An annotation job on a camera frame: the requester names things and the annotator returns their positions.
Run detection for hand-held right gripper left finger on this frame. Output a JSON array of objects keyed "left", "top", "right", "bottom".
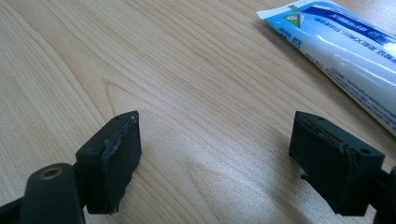
[{"left": 75, "top": 110, "right": 143, "bottom": 216}]

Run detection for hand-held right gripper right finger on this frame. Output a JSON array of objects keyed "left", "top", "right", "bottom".
[{"left": 288, "top": 110, "right": 386, "bottom": 217}]

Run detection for white and blue toothpaste tube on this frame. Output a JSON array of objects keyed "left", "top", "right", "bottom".
[{"left": 256, "top": 0, "right": 396, "bottom": 138}]

